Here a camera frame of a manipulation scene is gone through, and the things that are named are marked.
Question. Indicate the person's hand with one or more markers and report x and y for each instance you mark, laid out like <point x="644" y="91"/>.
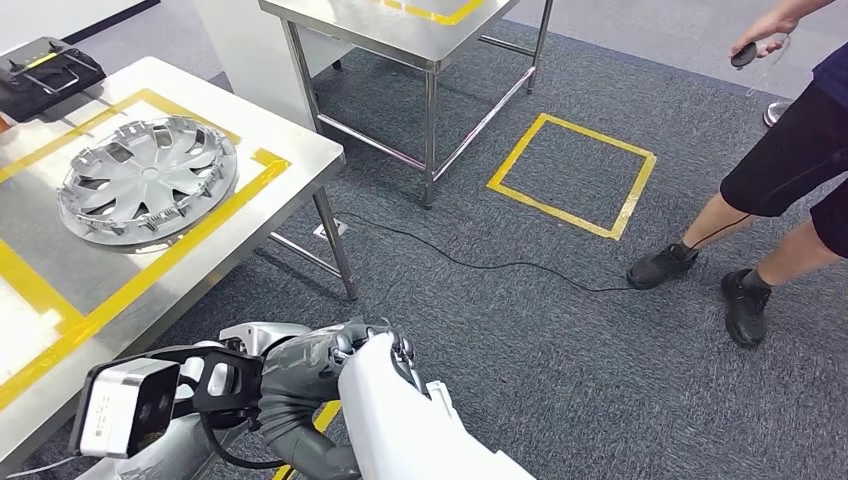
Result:
<point x="765" y="33"/>

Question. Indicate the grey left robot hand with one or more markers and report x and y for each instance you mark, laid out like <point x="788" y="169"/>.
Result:
<point x="291" y="378"/>

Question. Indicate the black handheld remote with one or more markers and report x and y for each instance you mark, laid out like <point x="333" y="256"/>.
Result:
<point x="743" y="56"/>

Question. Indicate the white plastic car part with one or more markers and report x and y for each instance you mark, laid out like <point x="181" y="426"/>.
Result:
<point x="411" y="437"/>

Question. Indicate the person's forearm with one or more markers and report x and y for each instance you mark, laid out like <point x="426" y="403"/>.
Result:
<point x="805" y="10"/>

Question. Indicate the steel workbench table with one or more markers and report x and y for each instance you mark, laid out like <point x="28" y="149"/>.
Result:
<point x="305" y="166"/>

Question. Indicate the yellow floor tape outline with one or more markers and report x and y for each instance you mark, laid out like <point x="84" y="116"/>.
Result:
<point x="634" y="199"/>
<point x="326" y="418"/>

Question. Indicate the chrome round base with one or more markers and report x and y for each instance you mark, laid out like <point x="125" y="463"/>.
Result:
<point x="775" y="114"/>

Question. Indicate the person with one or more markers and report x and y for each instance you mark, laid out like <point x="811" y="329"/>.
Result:
<point x="782" y="159"/>

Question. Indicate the grey floor outlet plate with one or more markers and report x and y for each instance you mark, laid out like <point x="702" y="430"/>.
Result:
<point x="329" y="230"/>

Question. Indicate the yellow double-square tape outline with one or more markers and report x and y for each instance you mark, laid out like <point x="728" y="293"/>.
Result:
<point x="272" y="162"/>

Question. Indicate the silver wheel hubcap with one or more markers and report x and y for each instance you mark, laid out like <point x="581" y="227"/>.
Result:
<point x="149" y="173"/>

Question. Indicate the black shoe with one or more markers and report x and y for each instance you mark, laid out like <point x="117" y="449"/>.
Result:
<point x="745" y="318"/>
<point x="659" y="268"/>

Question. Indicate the black equipment case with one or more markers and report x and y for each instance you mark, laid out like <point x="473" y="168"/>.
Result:
<point x="20" y="86"/>

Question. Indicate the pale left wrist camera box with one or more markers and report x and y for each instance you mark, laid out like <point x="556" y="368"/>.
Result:
<point x="119" y="411"/>

